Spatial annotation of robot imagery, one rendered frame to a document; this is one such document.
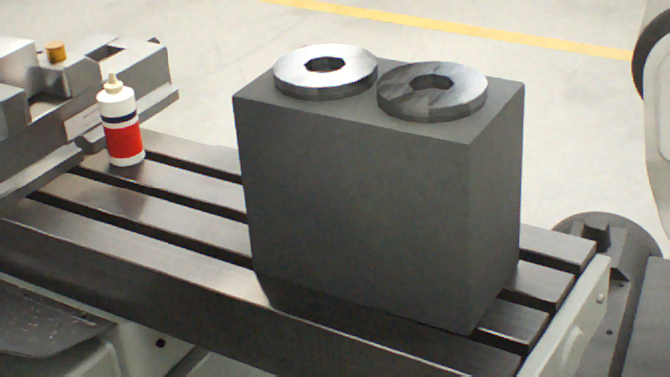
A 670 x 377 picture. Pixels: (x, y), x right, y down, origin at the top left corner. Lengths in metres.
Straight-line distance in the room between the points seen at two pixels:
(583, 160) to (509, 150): 2.17
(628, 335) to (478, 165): 0.69
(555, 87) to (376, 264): 2.62
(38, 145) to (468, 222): 0.55
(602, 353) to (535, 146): 1.75
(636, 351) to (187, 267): 0.69
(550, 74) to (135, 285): 2.66
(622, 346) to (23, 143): 0.81
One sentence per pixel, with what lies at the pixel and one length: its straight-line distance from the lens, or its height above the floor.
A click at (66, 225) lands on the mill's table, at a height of 0.92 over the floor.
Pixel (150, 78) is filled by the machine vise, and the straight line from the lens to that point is 1.28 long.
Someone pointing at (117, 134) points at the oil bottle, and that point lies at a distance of 1.15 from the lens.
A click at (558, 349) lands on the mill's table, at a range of 0.89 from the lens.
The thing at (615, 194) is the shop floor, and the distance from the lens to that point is 2.86.
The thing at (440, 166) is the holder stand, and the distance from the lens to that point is 0.78.
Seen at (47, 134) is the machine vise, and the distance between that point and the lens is 1.17.
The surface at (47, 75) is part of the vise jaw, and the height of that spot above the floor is 1.02.
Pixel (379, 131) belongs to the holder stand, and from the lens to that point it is 0.79.
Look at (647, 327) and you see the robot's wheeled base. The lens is 1.47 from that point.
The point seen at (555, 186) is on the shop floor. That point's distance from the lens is 2.88.
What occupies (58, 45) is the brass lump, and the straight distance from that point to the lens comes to 1.18.
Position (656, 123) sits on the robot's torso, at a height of 0.96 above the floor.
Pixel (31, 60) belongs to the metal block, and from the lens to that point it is 1.18.
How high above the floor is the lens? 1.47
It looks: 31 degrees down
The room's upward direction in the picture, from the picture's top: 4 degrees counter-clockwise
